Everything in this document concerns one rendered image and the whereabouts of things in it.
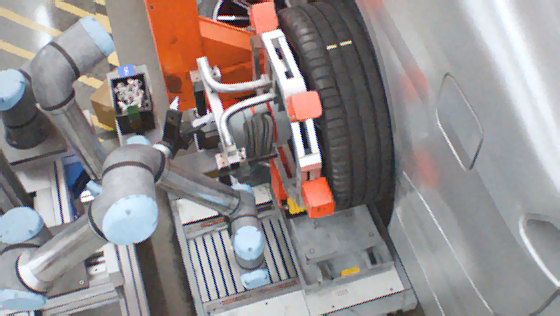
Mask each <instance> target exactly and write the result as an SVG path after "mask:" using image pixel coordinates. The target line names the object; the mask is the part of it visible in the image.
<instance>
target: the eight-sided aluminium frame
mask: <svg viewBox="0 0 560 316"><path fill-rule="evenodd" d="M250 44H251V59H252V70H253V77H252V79H253V81H254V80H259V79H265V78H264V75H265V74H268V72H267V60H269V63H270V66H271V68H272V70H273V72H274V74H275V77H276V79H277V81H278V87H279V89H280V93H281V96H282V98H283V102H284V104H285V108H286V112H287V120H288V124H289V128H290V132H291V136H292V140H293V144H294V148H295V154H296V163H295V161H294V158H293V156H292V153H291V152H290V149H289V147H288V144H287V140H285V141H281V142H278V143H272V147H273V146H276V148H279V147H282V149H283V152H284V154H285V157H286V160H287V164H288V167H289V170H290V171H291V174H292V177H293V178H289V179H288V178H287V173H286V170H285V168H284V166H283V163H282V161H281V159H280V156H279V153H278V158H274V159H273V160H274V161H275V164H276V167H277V170H278V174H279V177H280V179H281V181H282V185H283V188H284V191H285V193H286V195H287V197H290V198H291V199H292V200H293V201H294V202H295V203H296V205H297V206H298V207H300V208H302V207H305V204H304V201H303V199H302V198H301V183H302V182H305V181H306V177H307V171H310V180H312V179H319V178H320V177H321V168H322V161H321V153H320V151H319V149H318V145H317V142H316V137H315V134H314V124H313V121H312V119H310V120H306V121H303V122H304V126H305V134H306V138H307V143H308V147H309V148H308V149H305V150H304V148H303V144H302V140H301V136H300V132H299V128H298V124H297V123H296V124H292V123H291V120H290V116H289V113H288V109H287V104H286V100H287V98H288V97H291V96H293V95H297V94H301V93H305V92H307V91H306V88H305V82H304V79H303V77H302V76H301V75H300V73H299V71H298V69H297V67H296V63H295V61H294V59H293V57H292V54H291V53H290V51H289V48H288V46H287V42H286V40H285V35H283V33H282V32H281V30H280V29H278V30H274V31H270V32H266V33H262V34H259V35H251V40H250ZM275 48H278V49H279V52H280V53H281V55H282V58H283V59H284V60H285V61H286V64H287V69H288V70H289V75H290V77H291V79H286V77H285V74H284V72H283V70H282V68H281V65H280V63H279V61H278V57H277V54H276V52H275V50H274V49H275ZM260 50H263V53H264V69H265V74H262V75H260ZM254 90H255V92H256V94H257V97H258V96H260V95H263V93H266V92H268V93H270V91H269V90H268V88H267V87H266V88H258V89H254Z"/></svg>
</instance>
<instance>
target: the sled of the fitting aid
mask: <svg viewBox="0 0 560 316"><path fill-rule="evenodd" d="M269 193H270V196H271V198H272V201H273V203H274V206H275V208H276V211H277V214H278V219H279V222H280V224H281V226H282V229H283V232H284V234H285V237H286V240H287V245H288V247H289V250H290V252H291V255H292V258H293V260H294V263H295V266H296V270H297V273H298V276H299V278H300V281H301V284H302V286H303V288H304V293H305V295H308V294H311V293H317V292H321V291H323V290H327V289H330V288H332V287H336V286H339V285H342V284H348V283H351V282H354V281H357V280H360V279H364V278H366V277H370V276H373V275H377V274H382V273H385V272H388V271H391V270H392V268H393V265H394V259H393V257H392V256H391V251H390V249H389V248H388V246H387V243H386V241H385V240H384V238H383V233H382V232H381V230H380V227H379V225H378V223H377V222H376V219H375V215H374V214H373V211H372V209H371V207H370V206H369V203H367V204H366V206H367V209H368V211H369V214H370V215H371V217H372V219H373V222H374V223H375V227H376V230H377V232H378V233H379V235H380V238H381V241H380V244H379V245H375V246H373V247H369V248H366V249H363V250H357V251H353V252H350V253H347V254H344V255H340V256H338V257H334V258H331V259H325V260H322V261H319V262H315V263H313V264H309V265H306V262H305V258H304V255H303V252H302V250H301V247H300V245H299V242H298V240H297V237H296V233H295V230H294V227H293V224H292V223H291V220H290V219H289V220H287V218H286V215H285V214H284V211H283V210H282V206H281V207H279V206H278V201H277V198H276V196H275V194H274V191H273V188H272V182H271V181H269Z"/></svg>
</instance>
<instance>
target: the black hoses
mask: <svg viewBox="0 0 560 316"><path fill-rule="evenodd" d="M251 116H252V118H251V119H249V120H247V121H245V122H244V123H243V124H242V127H243V132H244V139H245V145H246V152H247V153H245V158H246V161H247V163H248V165H250V164H253V163H257V162H260V161H267V160H270V159H274V158H278V151H277V148H276V146H273V147H272V143H273V138H274V132H275V124H274V121H273V116H272V114H271V111H268V112H264V113H260V114H257V115H251ZM253 125H254V129H253ZM254 135H255V140H254Z"/></svg>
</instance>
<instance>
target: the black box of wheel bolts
mask: <svg viewBox="0 0 560 316"><path fill-rule="evenodd" d="M110 82H111V90H112V97H113V111H114V117H115V118H116V121H117V124H118V126H119V128H120V131H121V135H123V134H132V133H135V131H134V129H132V126H131V124H130V120H129V116H128V112H127V107H129V106H132V105H137V106H138V111H139V114H140V116H141V120H142V124H143V126H142V127H143V131H146V130H150V129H154V128H156V126H155V122H154V111H153V109H154V108H153V105H152V98H151V95H150V90H149V87H148V84H147V76H146V72H141V73H137V74H132V75H128V76H122V77H118V78H114V79H110Z"/></svg>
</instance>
